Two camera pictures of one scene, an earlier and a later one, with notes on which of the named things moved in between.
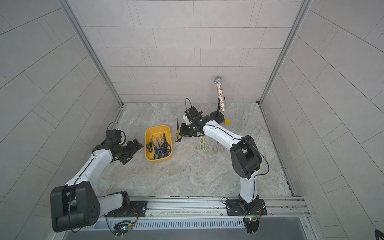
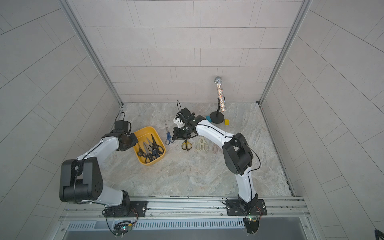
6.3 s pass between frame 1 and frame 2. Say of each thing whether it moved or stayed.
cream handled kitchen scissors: stayed
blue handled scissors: moved
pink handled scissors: stayed
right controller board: stayed
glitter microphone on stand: stayed
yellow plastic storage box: moved
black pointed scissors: moved
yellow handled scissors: moved
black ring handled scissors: moved
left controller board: stayed
